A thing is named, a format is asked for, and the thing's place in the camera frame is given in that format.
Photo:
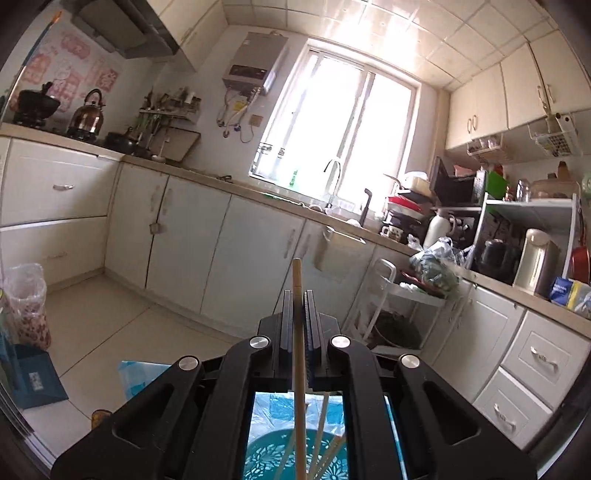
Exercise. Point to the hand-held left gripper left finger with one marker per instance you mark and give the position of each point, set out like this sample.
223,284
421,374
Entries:
207,406

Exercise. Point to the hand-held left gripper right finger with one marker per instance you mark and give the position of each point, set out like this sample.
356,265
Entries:
369,406

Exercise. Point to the bundle of wooden chopsticks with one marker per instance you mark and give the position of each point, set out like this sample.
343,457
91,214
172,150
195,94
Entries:
322,424

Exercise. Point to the blue perforated plastic basket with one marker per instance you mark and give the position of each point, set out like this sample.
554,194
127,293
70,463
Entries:
268,457

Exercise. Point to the long wooden chopstick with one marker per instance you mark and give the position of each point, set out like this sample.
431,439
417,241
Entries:
299,323

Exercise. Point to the blue checked plastic tablecloth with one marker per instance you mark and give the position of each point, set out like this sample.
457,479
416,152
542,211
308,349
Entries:
138,378

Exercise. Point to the dark pot in cart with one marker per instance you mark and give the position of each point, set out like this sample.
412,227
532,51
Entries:
397,330

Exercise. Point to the floral yellow slipper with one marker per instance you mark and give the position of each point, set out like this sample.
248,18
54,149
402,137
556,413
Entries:
100,417

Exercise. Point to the white rolling cart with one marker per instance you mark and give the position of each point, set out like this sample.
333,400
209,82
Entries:
383,286

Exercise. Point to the white hanging door bin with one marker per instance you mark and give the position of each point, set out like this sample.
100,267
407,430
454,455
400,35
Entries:
341,258

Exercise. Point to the plastic bag of vegetables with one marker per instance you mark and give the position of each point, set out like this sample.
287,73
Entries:
436,270

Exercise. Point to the white panelled drawer cabinet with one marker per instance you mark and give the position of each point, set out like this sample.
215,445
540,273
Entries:
521,360

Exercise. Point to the white base cabinet with doors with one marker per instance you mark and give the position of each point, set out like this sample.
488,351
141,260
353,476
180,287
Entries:
207,244

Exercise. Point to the blue dustpan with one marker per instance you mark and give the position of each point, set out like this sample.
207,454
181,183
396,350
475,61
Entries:
37,378

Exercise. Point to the white thermos jug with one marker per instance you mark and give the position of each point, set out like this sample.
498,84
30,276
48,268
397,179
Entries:
436,230

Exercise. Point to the black pot under shelf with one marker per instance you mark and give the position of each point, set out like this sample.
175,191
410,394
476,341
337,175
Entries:
494,258

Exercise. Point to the black straight tap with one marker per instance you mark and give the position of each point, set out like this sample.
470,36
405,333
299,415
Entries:
367,207

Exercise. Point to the dish rack with bowls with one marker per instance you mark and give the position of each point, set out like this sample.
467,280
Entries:
406,207

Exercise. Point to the floral trash bin with bag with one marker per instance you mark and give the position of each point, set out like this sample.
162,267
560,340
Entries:
25,309

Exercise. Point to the cream electric water pot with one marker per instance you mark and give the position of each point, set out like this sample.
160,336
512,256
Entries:
535,263

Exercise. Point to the blue yellow carton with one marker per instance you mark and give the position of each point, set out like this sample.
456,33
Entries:
568,295

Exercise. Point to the curved metal faucet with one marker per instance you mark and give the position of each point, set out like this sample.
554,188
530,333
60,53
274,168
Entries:
333,180

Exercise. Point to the black microwave oven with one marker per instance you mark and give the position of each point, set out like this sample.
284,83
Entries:
455,184

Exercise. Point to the green bottle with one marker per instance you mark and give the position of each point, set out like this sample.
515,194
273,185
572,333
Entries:
293,179

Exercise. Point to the white plain drawer cabinet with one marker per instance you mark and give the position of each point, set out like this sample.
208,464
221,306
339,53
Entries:
51,207

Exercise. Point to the red pan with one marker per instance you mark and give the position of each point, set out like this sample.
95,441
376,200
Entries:
581,265

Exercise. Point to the white counter shelf rack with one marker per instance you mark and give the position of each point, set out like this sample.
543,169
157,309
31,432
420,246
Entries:
531,207

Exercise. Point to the green cutting board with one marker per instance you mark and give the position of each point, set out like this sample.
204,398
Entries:
496,182

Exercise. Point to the black wok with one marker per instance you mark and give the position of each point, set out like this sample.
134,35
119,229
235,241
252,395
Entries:
121,143

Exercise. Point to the bright kitchen window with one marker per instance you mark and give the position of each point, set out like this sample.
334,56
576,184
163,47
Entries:
337,115

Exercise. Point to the dark metal kettle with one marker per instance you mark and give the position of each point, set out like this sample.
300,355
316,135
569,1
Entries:
87,117

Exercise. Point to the black cooking pot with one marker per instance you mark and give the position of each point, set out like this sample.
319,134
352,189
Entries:
37,106

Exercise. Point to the grey range hood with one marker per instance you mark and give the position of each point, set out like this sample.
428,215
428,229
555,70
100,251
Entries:
124,27

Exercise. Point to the grey sliding door frame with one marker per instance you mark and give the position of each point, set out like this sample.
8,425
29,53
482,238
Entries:
18,429

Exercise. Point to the beige wall socket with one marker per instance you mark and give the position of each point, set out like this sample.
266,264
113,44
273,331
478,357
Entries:
256,121

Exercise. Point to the wall utensil rack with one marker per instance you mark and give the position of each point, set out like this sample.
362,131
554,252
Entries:
171,106

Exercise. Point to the white corner wall cabinet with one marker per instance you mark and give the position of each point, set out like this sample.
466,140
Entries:
508,92

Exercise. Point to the grey wall water heater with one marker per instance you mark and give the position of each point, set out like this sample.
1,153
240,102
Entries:
251,64

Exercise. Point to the pink wall sticker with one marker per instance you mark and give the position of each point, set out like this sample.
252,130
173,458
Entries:
74,69

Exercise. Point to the white upper wall cabinet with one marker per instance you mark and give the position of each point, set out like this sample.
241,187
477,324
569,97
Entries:
198,32

